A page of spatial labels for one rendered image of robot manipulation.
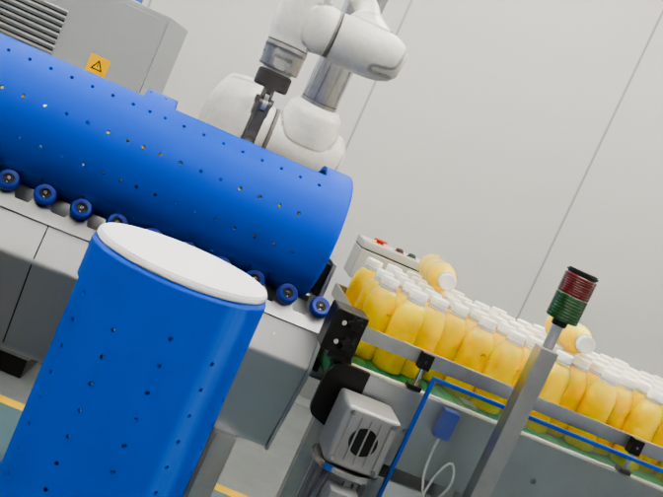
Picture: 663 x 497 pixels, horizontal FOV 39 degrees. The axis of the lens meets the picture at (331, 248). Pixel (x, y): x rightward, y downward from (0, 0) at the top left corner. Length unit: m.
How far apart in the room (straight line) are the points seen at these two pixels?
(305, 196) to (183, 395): 0.66
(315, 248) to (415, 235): 2.87
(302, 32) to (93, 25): 1.64
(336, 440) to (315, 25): 0.83
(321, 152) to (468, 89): 2.34
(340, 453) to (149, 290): 0.62
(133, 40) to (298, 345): 1.79
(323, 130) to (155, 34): 1.15
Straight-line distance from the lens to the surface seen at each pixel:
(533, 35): 4.85
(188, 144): 1.91
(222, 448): 2.08
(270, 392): 2.02
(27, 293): 1.99
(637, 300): 5.08
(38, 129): 1.91
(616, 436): 2.13
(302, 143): 2.50
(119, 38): 3.51
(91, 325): 1.39
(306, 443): 2.48
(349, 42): 1.99
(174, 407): 1.40
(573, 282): 1.80
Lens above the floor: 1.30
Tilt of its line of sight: 6 degrees down
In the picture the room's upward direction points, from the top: 24 degrees clockwise
